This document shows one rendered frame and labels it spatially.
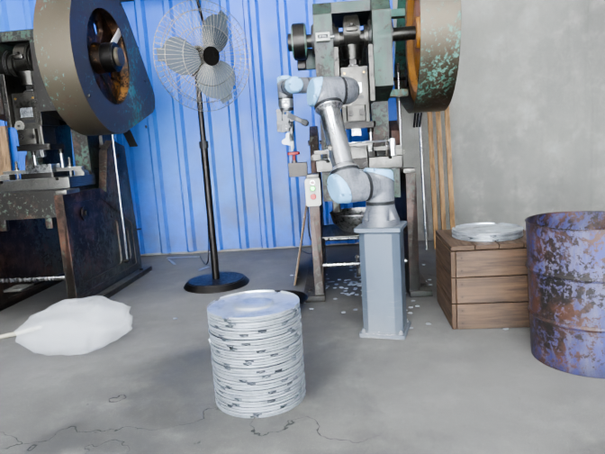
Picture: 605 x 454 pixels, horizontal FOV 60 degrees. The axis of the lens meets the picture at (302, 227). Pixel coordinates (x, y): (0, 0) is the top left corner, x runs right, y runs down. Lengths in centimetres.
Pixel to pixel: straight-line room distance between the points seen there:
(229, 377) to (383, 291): 78
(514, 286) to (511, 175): 208
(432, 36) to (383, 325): 130
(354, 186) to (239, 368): 82
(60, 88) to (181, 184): 156
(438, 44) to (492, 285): 110
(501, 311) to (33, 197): 237
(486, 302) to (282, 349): 99
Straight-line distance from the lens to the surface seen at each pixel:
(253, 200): 408
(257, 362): 159
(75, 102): 288
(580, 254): 183
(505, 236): 229
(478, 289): 225
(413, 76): 316
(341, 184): 200
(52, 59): 285
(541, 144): 433
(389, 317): 216
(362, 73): 283
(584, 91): 446
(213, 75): 307
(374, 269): 211
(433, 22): 258
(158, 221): 427
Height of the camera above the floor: 79
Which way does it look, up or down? 9 degrees down
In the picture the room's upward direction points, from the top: 4 degrees counter-clockwise
